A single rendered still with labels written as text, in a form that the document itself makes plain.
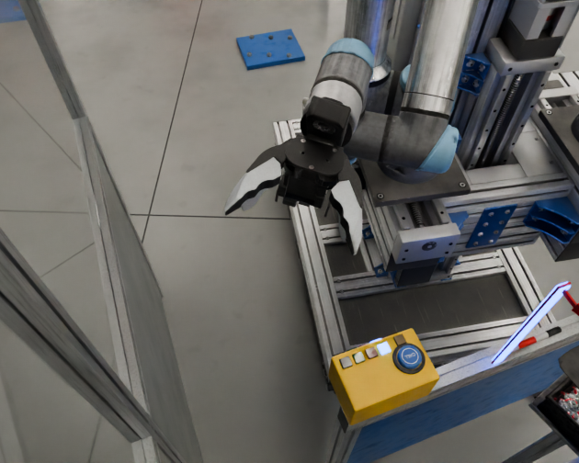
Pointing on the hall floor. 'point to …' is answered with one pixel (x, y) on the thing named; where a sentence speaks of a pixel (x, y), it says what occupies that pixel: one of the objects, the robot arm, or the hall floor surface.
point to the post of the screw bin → (537, 449)
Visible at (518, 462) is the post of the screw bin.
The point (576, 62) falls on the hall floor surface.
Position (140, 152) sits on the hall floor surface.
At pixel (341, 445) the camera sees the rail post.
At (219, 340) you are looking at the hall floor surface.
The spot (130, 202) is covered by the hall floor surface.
